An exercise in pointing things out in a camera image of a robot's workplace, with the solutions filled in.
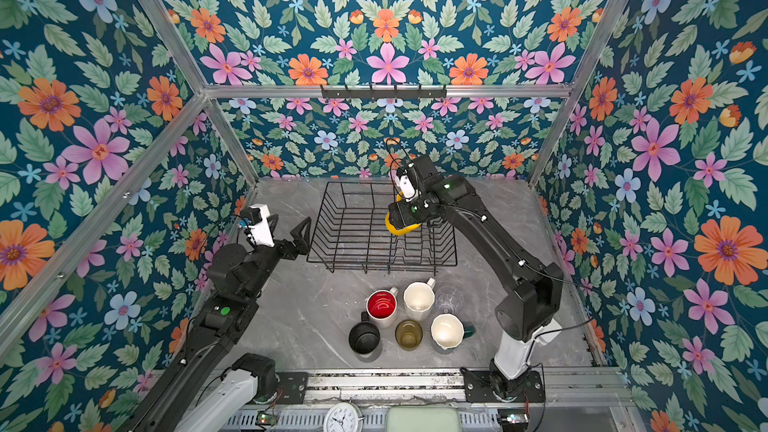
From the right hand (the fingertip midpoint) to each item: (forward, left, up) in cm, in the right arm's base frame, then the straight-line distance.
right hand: (404, 211), depth 79 cm
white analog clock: (-43, +14, -21) cm, 50 cm away
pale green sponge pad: (-44, -4, -24) cm, 50 cm away
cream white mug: (-16, -4, -21) cm, 26 cm away
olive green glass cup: (-24, -1, -24) cm, 34 cm away
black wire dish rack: (+9, +19, -23) cm, 31 cm away
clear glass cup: (-17, -12, -17) cm, 27 cm away
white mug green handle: (-24, -12, -24) cm, 36 cm away
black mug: (-26, +11, -23) cm, 36 cm away
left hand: (-7, +25, +9) cm, 28 cm away
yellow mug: (-8, +2, +3) cm, 9 cm away
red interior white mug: (-17, +7, -24) cm, 30 cm away
